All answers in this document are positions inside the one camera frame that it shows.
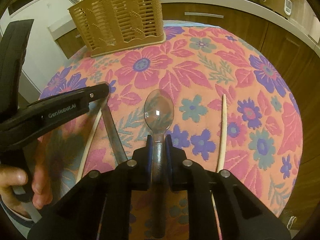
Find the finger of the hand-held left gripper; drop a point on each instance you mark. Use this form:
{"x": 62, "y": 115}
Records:
{"x": 12, "y": 67}
{"x": 97, "y": 92}

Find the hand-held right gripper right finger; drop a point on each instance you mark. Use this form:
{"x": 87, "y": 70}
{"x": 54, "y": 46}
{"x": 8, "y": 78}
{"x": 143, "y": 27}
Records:
{"x": 169, "y": 152}

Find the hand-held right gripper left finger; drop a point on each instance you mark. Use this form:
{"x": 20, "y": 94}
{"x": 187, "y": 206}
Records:
{"x": 149, "y": 152}

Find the metal table knife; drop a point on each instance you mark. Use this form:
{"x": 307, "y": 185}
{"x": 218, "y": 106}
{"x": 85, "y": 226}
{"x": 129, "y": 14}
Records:
{"x": 112, "y": 130}

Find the metal spoon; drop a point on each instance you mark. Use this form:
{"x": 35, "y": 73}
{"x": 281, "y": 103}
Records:
{"x": 158, "y": 107}

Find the tan plastic utensil basket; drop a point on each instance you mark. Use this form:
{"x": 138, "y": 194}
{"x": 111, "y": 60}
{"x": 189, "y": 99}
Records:
{"x": 120, "y": 20}

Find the person's left hand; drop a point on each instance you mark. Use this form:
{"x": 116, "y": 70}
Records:
{"x": 42, "y": 170}

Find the white shelf unit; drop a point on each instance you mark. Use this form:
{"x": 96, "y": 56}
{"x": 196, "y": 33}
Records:
{"x": 37, "y": 12}

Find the floral tablecloth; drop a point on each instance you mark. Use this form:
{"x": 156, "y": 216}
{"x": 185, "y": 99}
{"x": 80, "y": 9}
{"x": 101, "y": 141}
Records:
{"x": 190, "y": 62}

